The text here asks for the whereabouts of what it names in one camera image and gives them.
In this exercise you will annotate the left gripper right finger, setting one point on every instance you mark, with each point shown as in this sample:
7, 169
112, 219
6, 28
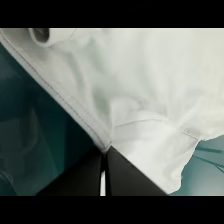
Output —
126, 176

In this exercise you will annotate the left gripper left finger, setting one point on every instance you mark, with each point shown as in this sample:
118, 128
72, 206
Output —
83, 178

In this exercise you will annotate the white T-shirt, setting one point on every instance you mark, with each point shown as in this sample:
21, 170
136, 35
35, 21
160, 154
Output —
140, 86

